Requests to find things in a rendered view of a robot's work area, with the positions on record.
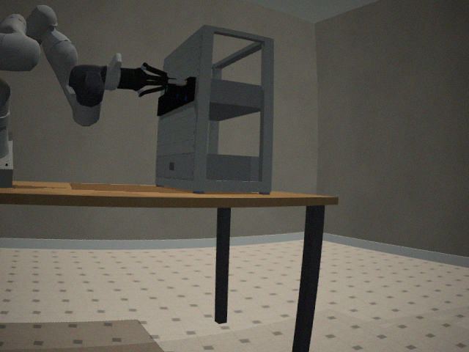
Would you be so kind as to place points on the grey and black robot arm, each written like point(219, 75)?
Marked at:
point(20, 41)

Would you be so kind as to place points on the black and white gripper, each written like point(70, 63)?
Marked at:
point(136, 79)

